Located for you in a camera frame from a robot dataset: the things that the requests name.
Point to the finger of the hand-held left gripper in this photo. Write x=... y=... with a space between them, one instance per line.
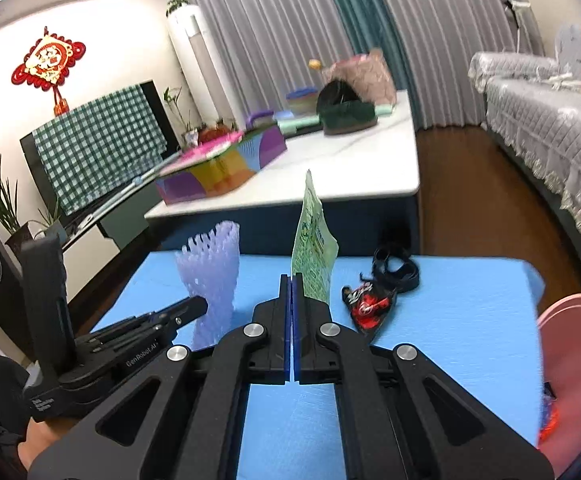
x=185 y=309

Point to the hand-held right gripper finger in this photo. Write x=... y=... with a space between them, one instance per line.
x=290 y=330
x=297 y=330

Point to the purple foam net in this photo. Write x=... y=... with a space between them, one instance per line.
x=215 y=270

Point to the green printed packet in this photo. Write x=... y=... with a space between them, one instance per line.
x=313 y=240

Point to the pink plastic basin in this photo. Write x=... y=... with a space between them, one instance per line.
x=570 y=350

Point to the person's left forearm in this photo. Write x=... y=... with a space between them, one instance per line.
x=45 y=442

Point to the red and black wrapper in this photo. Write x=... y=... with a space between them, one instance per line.
x=368 y=305

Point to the small potted plant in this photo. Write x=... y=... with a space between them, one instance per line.
x=53 y=232

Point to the tall potted plant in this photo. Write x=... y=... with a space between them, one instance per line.
x=18 y=237

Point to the colourful rectangular box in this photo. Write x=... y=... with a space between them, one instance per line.
x=220 y=170

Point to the blue tablecloth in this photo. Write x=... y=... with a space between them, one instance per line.
x=445 y=320

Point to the green checkered cloth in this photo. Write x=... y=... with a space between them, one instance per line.
x=95 y=150

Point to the white coffee table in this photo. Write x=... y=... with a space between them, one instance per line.
x=345 y=160

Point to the red decoration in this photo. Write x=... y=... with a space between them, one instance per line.
x=215 y=132

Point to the black television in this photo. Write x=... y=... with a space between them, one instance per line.
x=158 y=110

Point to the bamboo plant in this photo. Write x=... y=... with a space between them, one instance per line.
x=175 y=105

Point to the mint green tray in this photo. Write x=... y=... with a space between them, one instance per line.
x=295 y=124

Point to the dark green round basket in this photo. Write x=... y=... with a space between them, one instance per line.
x=348 y=115

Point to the stack of coloured bowls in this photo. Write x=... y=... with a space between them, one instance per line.
x=300 y=102

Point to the white standing air conditioner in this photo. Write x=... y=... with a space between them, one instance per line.
x=200 y=60

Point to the red Chinese knot ornament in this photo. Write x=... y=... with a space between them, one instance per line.
x=48 y=60

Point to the pink lace bag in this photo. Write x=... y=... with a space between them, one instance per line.
x=370 y=77

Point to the yellow knob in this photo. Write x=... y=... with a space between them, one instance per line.
x=314 y=64

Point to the grey curtain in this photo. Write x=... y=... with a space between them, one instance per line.
x=460 y=20
x=260 y=35

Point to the small green plant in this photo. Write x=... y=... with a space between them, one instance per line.
x=176 y=6

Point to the teal curtain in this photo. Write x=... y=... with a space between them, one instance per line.
x=370 y=20

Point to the grey quilted sofa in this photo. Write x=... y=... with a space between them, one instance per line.
x=545 y=125

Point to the white floor lamp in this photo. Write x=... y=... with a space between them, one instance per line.
x=516 y=10

